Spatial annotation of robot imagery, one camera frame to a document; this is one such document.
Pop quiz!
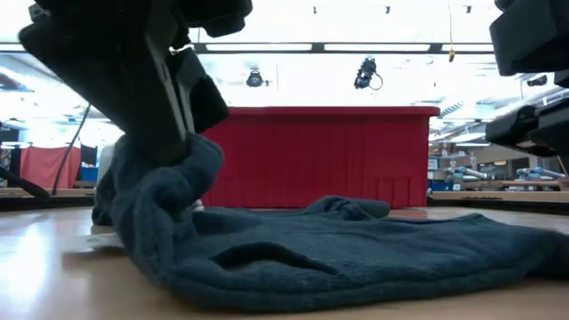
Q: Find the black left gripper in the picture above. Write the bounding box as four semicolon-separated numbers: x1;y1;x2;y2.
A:
17;0;254;167

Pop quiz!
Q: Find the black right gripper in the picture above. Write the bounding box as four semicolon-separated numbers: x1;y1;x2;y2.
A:
485;98;569;157

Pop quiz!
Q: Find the red plastic laundry basket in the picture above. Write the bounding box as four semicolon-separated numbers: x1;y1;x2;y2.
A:
199;105;442;210

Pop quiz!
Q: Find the dark navy garment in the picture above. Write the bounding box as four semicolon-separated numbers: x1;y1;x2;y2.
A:
91;132;569;313

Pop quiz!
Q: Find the background wooden table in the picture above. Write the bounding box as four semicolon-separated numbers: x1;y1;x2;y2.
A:
429;189;569;204

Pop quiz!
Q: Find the black round ceiling fixture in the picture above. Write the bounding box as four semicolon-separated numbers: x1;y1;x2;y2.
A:
245;68;270;89

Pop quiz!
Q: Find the red partition cloth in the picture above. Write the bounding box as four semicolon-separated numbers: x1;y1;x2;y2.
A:
19;145;83;190

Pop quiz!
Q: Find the yellow hanging cord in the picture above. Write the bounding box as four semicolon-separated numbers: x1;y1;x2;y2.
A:
446;0;456;63

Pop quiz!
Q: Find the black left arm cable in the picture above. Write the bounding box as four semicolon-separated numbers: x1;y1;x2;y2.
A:
50;104;92;197

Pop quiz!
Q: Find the black overhead camera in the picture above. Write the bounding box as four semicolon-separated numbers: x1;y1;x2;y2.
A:
353;56;384;92

